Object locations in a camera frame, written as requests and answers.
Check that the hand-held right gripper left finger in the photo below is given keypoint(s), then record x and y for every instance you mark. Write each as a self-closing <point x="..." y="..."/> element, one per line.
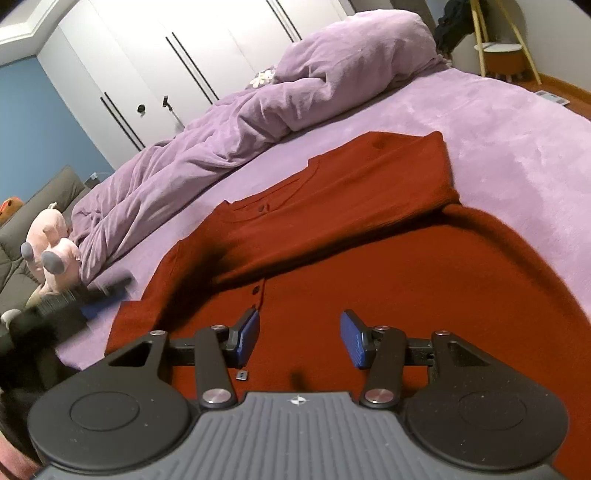
<point x="246" y="338"/>

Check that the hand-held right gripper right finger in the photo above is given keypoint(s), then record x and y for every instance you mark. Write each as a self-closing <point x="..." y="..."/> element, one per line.
<point x="353" y="339"/>

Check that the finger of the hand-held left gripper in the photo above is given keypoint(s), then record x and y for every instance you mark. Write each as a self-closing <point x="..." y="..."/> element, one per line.
<point x="113" y="284"/>

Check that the red knit cardigan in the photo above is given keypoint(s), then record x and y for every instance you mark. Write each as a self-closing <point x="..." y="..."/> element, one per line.
<point x="369" y="249"/>

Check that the dark hanging clothes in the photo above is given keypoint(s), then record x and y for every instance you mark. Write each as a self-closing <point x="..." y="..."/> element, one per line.
<point x="455" y="23"/>

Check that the pink plush toy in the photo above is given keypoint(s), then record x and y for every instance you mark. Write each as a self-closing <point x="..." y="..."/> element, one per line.
<point x="51" y="249"/>

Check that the grey padded sofa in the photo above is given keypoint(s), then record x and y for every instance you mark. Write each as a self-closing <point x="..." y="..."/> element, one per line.
<point x="18" y="249"/>

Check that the orange plush toy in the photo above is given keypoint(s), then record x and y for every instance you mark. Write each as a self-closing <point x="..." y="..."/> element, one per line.
<point x="8" y="210"/>

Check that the purple crumpled duvet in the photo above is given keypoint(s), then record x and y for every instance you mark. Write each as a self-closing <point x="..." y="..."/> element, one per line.
<point x="221" y="134"/>

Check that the white wardrobe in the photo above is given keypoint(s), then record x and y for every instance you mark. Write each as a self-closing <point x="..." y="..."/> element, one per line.
<point x="161" y="60"/>

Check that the purple bed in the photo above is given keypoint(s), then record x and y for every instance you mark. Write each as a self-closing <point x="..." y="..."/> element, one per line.
<point x="508" y="138"/>

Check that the white flower ornament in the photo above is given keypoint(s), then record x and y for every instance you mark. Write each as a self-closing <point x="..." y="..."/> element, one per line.
<point x="262" y="78"/>

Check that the white floor scale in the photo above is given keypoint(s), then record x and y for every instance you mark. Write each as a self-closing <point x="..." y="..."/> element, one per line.
<point x="551" y="98"/>

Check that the white round stool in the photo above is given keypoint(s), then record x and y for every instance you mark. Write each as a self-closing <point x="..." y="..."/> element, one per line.
<point x="504" y="57"/>

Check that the wooden rack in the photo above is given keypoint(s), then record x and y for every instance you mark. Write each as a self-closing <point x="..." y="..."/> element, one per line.
<point x="480" y="32"/>

